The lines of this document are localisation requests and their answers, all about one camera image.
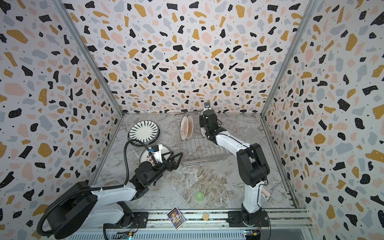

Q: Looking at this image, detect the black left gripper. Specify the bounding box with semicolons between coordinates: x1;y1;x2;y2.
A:
145;151;182;187

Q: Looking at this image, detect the orange sunburst plate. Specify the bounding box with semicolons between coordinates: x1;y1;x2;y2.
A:
180;116;189;141
140;145;170;166
186;115;194;141

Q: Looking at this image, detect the blue leaf pattern plate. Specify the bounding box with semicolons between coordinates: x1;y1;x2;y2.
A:
128;120;160;145

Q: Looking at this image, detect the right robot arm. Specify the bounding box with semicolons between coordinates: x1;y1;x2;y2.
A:
199;107;270;227

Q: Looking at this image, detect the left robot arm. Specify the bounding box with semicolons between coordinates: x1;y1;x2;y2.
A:
37;152;183;240

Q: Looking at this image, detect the orange sunburst plate front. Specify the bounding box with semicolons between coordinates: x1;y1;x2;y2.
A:
180;116;189;141

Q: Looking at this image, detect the colourful playing card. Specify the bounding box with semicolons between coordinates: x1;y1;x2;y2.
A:
167;207;186;230

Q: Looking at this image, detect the small wooden block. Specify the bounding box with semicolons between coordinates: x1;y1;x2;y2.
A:
202;213;210;222

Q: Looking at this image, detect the pink eraser block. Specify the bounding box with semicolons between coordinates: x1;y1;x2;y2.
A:
262;188;271;199

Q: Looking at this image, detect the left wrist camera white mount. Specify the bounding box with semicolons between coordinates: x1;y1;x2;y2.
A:
149;144;163;164

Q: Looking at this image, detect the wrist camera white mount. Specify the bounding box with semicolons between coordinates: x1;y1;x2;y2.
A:
204;102;212;111
149;144;163;164

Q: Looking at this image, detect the steel wire dish rack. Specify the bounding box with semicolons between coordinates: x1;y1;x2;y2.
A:
174;112;231;167

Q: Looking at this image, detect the black corrugated cable hose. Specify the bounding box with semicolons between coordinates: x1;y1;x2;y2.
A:
36;139;157;237

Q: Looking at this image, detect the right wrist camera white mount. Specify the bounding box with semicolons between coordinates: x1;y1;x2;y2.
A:
204;102;212;111

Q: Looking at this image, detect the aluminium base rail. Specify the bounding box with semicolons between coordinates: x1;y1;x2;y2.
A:
68;209;317;240

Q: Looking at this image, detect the aluminium corner post left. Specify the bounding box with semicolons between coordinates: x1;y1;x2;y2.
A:
52;1;124;118

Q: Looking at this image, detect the aluminium corner post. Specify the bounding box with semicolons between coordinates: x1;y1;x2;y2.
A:
261;0;319;118
52;1;124;118

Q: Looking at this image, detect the aluminium corner post right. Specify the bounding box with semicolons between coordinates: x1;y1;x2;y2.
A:
261;0;319;118

